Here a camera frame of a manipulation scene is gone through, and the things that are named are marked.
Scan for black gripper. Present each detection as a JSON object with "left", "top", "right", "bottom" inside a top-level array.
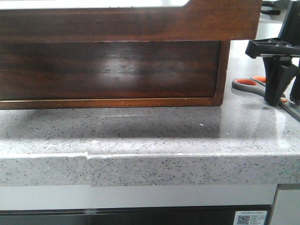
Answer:
[{"left": 245, "top": 0, "right": 300, "bottom": 106}]

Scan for grey orange scissors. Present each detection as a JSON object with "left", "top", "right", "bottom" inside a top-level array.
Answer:
[{"left": 232, "top": 76, "right": 300, "bottom": 121}]

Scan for wooden drawer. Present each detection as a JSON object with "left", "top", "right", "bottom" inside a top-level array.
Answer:
[
  {"left": 0, "top": 41, "right": 221, "bottom": 101},
  {"left": 0, "top": 0, "right": 262, "bottom": 43}
]

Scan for dark wooden drawer cabinet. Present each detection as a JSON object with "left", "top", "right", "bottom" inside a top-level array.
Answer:
[{"left": 0, "top": 40, "right": 231, "bottom": 110}]

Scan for grey cabinet door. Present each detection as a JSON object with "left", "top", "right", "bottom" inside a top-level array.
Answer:
[{"left": 269, "top": 184, "right": 300, "bottom": 225}]

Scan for white QR code sticker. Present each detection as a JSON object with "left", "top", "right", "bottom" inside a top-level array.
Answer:
[{"left": 233, "top": 210, "right": 267, "bottom": 225}]

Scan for black appliance below counter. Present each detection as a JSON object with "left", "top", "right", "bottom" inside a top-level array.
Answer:
[{"left": 0, "top": 205, "right": 270, "bottom": 225}]

